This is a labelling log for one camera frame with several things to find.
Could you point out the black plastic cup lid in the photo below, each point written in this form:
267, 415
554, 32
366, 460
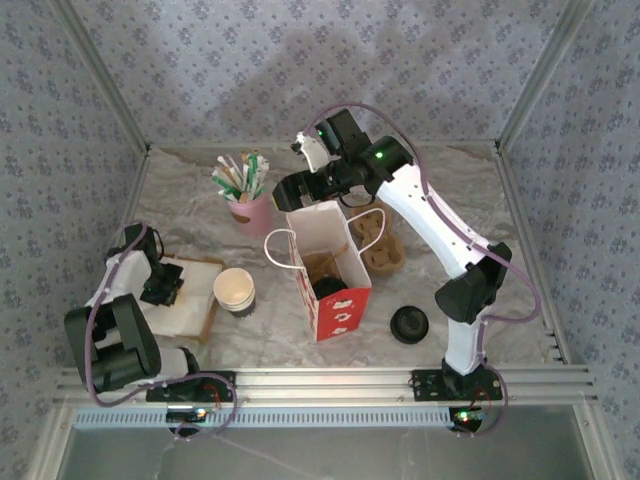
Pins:
330, 290

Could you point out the red white paper bag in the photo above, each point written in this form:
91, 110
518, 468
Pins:
345, 315

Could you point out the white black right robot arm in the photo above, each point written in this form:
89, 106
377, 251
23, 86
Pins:
425, 215

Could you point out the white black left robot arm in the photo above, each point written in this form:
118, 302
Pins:
132, 272

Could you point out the pink straw holder cup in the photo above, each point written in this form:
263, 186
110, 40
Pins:
255, 215

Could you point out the green white paper-wrapped straw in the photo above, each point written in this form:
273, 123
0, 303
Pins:
226, 192
222, 180
261, 172
253, 167

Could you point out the stack of white napkins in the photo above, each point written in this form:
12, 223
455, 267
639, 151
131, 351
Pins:
197, 285

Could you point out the orange white paper-wrapped straw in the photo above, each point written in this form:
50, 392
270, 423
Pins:
244, 170

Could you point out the brown napkin tray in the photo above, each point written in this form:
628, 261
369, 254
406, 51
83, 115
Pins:
209, 327

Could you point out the small lit circuit board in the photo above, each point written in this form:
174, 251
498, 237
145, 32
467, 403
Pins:
467, 419
187, 415

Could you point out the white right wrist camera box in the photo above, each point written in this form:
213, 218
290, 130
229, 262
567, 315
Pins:
312, 150

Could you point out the aluminium frame rail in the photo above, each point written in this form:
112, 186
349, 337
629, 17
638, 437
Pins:
530, 250
131, 200

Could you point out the aluminium frame post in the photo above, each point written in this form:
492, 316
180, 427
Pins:
540, 75
110, 85
52, 440
597, 440

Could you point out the wide grooved aluminium rail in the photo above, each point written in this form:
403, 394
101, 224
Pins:
325, 385

